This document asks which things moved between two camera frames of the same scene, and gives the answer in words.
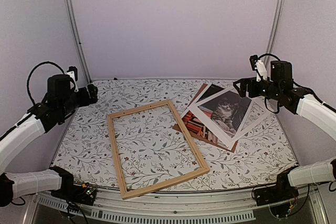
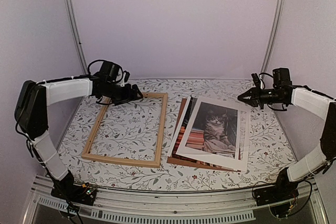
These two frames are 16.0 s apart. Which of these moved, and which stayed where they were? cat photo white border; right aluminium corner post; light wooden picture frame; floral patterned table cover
Moved: light wooden picture frame; cat photo white border
Stayed: right aluminium corner post; floral patterned table cover
